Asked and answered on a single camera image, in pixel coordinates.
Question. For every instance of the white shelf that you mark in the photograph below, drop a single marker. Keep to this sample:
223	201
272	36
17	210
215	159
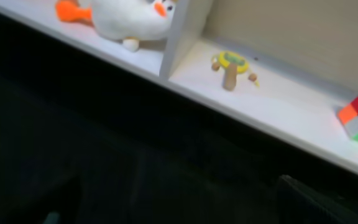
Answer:
278	105

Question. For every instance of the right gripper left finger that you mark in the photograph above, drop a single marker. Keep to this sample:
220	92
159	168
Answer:
42	205

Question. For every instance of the white plush duck yellow hat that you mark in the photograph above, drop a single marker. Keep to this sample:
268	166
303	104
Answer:
126	18

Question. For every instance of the yellow rattle drum toy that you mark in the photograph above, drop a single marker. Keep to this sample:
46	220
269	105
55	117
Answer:
230	74

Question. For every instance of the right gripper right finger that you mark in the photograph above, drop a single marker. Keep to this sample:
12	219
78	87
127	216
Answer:
315	205

